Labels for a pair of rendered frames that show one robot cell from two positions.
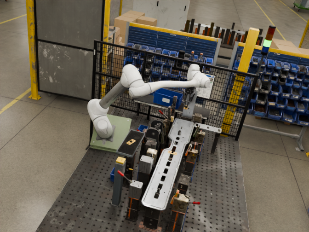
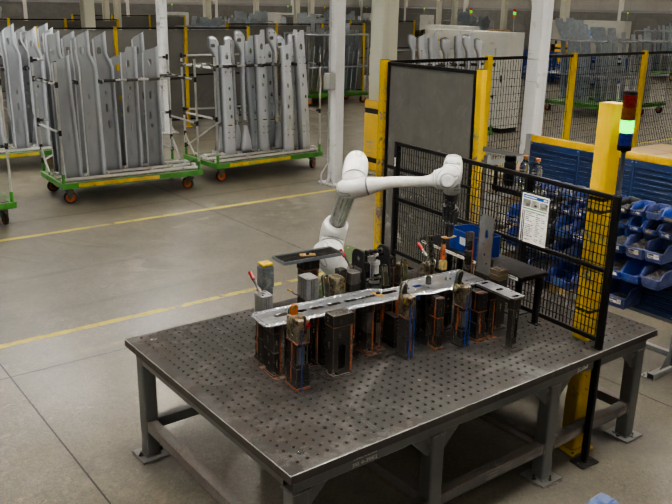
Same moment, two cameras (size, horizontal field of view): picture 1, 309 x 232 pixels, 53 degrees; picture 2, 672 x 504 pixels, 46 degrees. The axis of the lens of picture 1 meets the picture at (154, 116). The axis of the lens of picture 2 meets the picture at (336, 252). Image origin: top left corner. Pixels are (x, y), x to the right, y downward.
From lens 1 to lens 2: 2.95 m
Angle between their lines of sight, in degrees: 44
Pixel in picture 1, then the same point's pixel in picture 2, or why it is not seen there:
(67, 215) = (198, 333)
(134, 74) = (350, 162)
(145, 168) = (302, 289)
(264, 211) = not seen: outside the picture
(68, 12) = (427, 116)
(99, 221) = (223, 348)
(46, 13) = (400, 121)
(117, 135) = not seen: hidden behind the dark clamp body
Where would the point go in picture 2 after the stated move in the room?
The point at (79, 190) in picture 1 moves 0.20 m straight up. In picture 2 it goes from (241, 321) to (241, 288)
